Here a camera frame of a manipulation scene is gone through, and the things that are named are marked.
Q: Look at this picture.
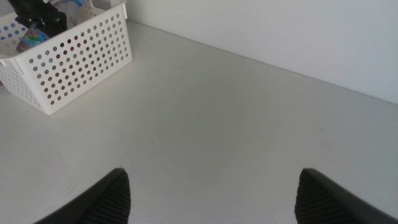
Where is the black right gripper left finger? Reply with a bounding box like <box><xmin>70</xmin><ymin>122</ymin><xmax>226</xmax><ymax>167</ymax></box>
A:
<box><xmin>33</xmin><ymin>167</ymin><xmax>131</xmax><ymax>224</ymax></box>

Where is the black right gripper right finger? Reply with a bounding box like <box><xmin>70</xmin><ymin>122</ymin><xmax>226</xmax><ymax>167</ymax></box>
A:
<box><xmin>294</xmin><ymin>168</ymin><xmax>398</xmax><ymax>224</ymax></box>

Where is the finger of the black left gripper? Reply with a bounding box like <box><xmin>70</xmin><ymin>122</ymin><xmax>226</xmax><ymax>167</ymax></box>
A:
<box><xmin>15</xmin><ymin>7</ymin><xmax>68</xmax><ymax>37</ymax></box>

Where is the clear blue-label water bottle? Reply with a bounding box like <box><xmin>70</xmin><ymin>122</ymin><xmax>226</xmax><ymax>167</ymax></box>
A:
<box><xmin>15</xmin><ymin>0</ymin><xmax>86</xmax><ymax>54</ymax></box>

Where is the red cola can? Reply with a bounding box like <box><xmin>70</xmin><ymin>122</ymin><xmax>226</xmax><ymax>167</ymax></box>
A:
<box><xmin>55</xmin><ymin>34</ymin><xmax>91</xmax><ymax>63</ymax></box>

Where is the white perforated plastic basket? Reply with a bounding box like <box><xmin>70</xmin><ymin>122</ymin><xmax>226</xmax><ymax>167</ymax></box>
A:
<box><xmin>0</xmin><ymin>0</ymin><xmax>133</xmax><ymax>116</ymax></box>

